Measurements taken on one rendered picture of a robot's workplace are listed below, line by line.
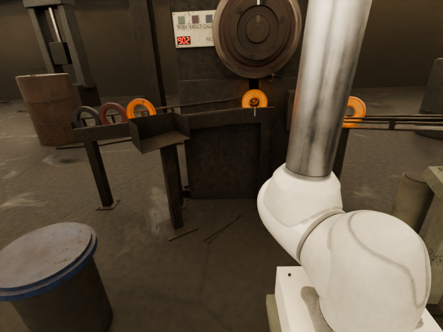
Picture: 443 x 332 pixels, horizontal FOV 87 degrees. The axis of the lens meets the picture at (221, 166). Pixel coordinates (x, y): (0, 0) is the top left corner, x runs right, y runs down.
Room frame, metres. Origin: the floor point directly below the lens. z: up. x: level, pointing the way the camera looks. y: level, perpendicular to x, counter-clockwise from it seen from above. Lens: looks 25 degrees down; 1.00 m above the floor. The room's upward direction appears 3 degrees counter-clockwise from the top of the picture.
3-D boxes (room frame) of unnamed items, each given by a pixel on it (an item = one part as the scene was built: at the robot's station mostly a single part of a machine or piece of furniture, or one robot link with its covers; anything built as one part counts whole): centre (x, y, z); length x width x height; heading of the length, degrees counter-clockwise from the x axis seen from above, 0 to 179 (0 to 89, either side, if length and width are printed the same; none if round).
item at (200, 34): (1.60, 0.11, 1.15); 0.26 x 0.02 x 0.18; 86
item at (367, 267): (0.31, -0.26, 0.63); 0.18 x 0.16 x 0.22; 23
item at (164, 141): (1.23, 0.32, 0.36); 0.26 x 0.20 x 0.72; 121
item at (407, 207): (0.84, -0.82, 0.26); 0.12 x 0.12 x 0.52
